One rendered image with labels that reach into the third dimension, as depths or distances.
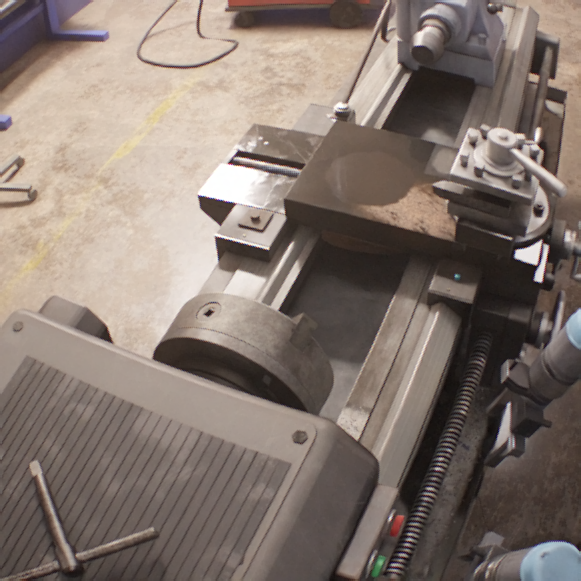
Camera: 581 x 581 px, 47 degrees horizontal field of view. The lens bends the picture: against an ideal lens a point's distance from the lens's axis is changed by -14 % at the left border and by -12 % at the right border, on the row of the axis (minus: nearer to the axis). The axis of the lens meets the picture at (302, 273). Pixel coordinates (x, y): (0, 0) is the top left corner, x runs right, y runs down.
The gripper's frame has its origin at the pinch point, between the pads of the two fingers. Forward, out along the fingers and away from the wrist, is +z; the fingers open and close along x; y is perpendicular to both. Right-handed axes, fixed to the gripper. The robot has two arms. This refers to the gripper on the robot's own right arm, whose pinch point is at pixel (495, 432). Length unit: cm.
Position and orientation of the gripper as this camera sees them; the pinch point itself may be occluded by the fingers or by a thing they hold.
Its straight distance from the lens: 142.1
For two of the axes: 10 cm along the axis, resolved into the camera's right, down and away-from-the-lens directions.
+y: 9.1, 3.9, 1.3
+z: -3.7, 6.7, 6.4
